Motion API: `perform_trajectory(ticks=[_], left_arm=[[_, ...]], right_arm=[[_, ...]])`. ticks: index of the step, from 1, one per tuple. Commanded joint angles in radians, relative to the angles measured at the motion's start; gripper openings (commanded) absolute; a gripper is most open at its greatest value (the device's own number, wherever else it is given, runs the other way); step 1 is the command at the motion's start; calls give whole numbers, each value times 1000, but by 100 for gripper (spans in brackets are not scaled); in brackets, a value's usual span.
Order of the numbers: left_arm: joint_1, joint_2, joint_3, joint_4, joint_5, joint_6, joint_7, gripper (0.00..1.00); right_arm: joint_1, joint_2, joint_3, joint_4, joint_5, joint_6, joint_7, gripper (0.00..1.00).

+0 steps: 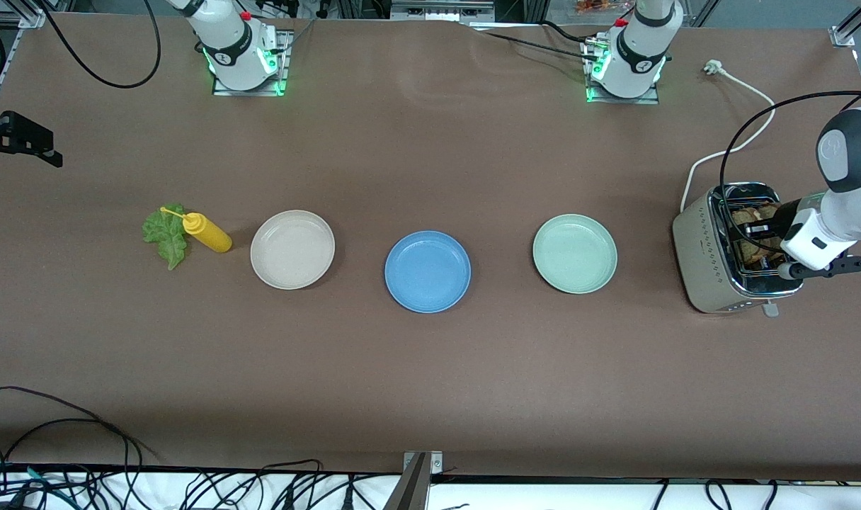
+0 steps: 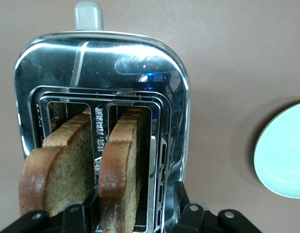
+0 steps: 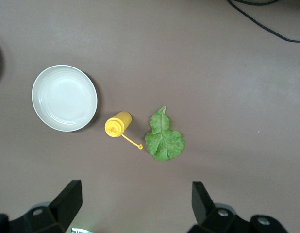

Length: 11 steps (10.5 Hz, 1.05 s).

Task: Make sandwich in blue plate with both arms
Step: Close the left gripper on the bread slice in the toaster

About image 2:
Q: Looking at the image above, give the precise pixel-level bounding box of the brown toast bread slice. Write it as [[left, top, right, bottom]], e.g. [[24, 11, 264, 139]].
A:
[[18, 108, 95, 218], [98, 106, 145, 233]]

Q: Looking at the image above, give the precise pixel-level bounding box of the mint green round plate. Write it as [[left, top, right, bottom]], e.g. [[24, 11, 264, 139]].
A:
[[253, 101, 300, 199]]

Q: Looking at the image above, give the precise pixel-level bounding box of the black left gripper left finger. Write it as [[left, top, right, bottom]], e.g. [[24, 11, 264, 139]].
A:
[[0, 183, 101, 233]]

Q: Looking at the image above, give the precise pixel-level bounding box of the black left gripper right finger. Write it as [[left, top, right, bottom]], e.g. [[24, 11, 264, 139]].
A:
[[168, 181, 260, 233]]

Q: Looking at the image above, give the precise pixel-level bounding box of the silver two-slot toaster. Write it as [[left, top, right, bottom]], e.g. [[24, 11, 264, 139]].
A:
[[14, 1, 191, 233]]

